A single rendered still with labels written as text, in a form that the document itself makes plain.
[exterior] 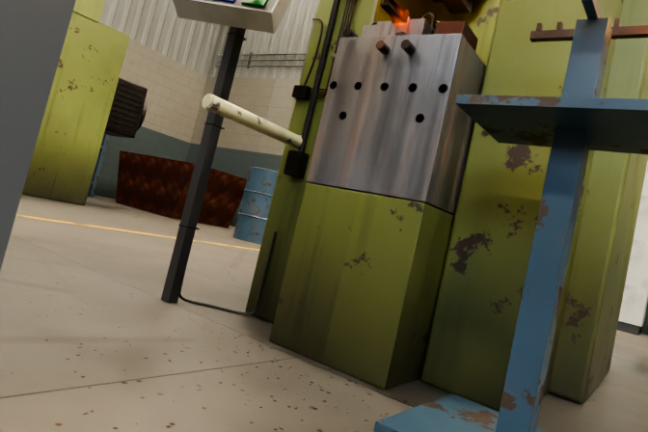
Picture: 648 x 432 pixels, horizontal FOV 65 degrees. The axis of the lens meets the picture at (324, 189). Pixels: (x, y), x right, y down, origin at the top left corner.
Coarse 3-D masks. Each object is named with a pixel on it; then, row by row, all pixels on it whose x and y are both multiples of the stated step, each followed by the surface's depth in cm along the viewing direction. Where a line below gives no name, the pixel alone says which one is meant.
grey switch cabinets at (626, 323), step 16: (640, 208) 557; (640, 224) 554; (640, 240) 551; (640, 256) 548; (640, 272) 546; (624, 288) 551; (640, 288) 543; (624, 304) 548; (640, 304) 540; (624, 320) 545; (640, 320) 537
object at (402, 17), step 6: (384, 0) 139; (390, 0) 140; (384, 6) 140; (390, 6) 139; (396, 6) 143; (390, 12) 142; (396, 12) 142; (402, 12) 146; (408, 12) 146; (396, 18) 146; (402, 18) 146
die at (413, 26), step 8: (408, 16) 147; (384, 24) 151; (392, 24) 149; (400, 24) 147; (408, 24) 146; (416, 24) 145; (424, 24) 144; (368, 32) 153; (376, 32) 152; (384, 32) 150; (392, 32) 148; (408, 32) 146; (416, 32) 144
